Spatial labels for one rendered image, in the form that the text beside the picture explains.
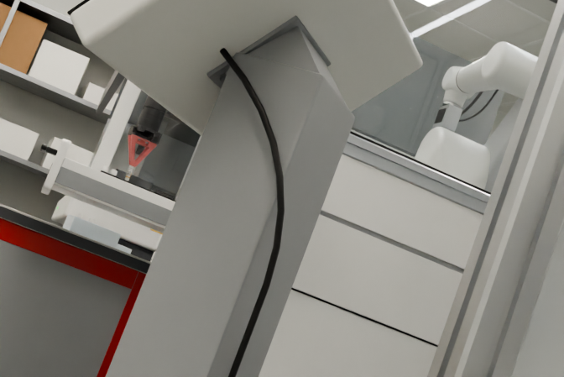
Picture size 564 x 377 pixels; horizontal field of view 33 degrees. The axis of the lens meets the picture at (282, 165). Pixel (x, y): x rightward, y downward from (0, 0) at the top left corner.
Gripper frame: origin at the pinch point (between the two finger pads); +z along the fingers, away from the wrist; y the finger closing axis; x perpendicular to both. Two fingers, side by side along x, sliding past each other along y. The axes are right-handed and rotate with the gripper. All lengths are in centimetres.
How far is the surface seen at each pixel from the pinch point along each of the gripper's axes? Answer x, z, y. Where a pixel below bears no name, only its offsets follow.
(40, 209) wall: -33, 20, 394
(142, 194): 4.2, 8.6, -42.2
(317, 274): -20, 13, -88
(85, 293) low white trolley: 3.1, 33.4, -18.9
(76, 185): 17.4, 11.8, -40.9
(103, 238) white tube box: 1.3, 20.4, -6.5
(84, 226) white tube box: 6.9, 19.2, -6.7
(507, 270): 12, 12, -188
